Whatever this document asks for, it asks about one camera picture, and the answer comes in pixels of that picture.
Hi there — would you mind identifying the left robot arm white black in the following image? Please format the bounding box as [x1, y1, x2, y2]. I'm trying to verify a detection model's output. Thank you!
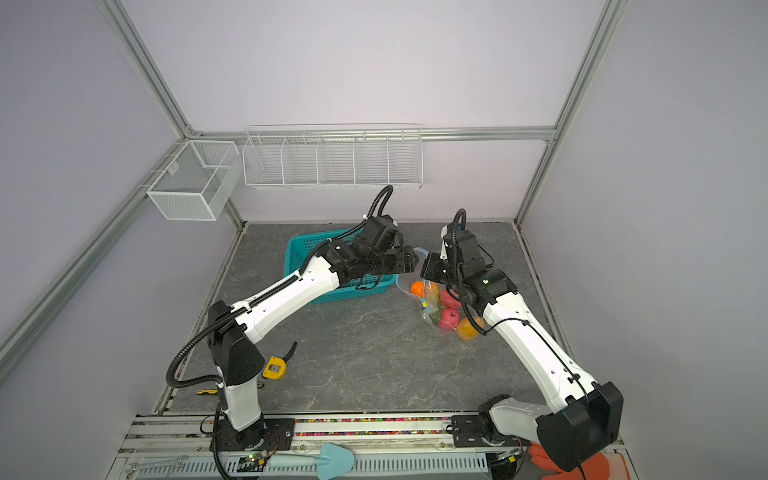
[165, 185, 417, 432]

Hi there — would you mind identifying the teal plastic basket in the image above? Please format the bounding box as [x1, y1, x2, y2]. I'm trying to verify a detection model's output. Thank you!
[284, 229, 398, 304]

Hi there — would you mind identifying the pink dragon fruit toy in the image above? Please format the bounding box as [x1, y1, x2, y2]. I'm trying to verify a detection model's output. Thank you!
[438, 308, 461, 331]

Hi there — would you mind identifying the teal silicone spatula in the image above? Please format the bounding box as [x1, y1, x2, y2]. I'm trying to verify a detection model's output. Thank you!
[267, 443, 355, 480]

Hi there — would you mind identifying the clear zip top bag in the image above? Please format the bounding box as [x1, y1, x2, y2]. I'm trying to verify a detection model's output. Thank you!
[396, 247, 480, 342]

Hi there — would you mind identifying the orange gloved hand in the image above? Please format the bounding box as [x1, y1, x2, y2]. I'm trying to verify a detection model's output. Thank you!
[528, 444, 610, 480]

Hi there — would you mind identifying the silver wrench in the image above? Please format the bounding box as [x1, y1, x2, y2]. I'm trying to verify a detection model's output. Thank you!
[124, 455, 189, 479]

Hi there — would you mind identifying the small orange toy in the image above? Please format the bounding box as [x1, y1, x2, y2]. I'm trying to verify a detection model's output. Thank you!
[410, 280, 425, 298]

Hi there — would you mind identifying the white wire wall rack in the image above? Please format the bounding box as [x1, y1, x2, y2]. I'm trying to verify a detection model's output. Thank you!
[241, 123, 424, 189]

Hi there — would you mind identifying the yellow tape measure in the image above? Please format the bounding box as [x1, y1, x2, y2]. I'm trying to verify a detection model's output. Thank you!
[262, 342, 298, 381]

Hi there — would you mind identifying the red pepper toy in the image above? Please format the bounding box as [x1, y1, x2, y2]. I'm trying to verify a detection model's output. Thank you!
[439, 290, 461, 309]

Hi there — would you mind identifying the white mesh wall box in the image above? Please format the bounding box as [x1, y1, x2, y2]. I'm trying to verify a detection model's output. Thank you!
[147, 140, 243, 221]

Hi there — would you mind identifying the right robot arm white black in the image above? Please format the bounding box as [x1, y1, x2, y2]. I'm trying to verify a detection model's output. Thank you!
[421, 209, 624, 472]

